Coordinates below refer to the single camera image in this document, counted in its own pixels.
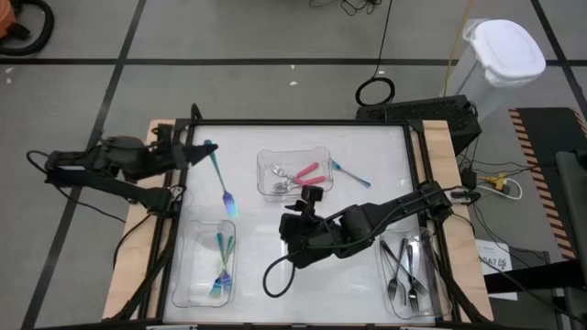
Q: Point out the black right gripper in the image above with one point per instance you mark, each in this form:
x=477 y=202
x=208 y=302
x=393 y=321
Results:
x=302 y=231

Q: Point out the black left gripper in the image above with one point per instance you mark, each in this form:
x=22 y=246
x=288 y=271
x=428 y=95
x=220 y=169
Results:
x=167 y=153

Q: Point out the clear plastic bin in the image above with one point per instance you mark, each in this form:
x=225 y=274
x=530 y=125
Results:
x=266 y=160
x=192 y=275
x=431 y=293

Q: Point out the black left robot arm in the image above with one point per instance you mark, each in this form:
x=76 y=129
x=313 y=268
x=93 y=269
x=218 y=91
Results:
x=101 y=183

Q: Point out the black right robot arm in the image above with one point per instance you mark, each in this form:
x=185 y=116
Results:
x=390 y=213

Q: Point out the wooden table board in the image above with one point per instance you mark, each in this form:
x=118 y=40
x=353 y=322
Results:
x=435 y=137

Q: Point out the black power adapter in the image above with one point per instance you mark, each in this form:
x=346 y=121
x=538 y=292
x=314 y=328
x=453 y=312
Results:
x=468 y=178

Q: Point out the yellow power plug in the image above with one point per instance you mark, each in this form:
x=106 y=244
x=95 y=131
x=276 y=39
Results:
x=497 y=181

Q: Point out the white paper sheet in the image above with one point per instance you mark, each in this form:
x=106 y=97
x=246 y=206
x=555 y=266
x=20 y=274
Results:
x=493 y=256

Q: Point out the orange vacuum cleaner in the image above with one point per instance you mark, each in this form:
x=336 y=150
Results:
x=5 y=18

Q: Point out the white trash can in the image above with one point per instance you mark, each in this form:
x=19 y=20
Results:
x=504 y=50

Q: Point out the black hazard-striped floor mat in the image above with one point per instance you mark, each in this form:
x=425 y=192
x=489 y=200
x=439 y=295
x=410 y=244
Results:
x=550 y=133

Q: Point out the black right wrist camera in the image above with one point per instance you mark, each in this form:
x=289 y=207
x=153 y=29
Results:
x=302 y=260

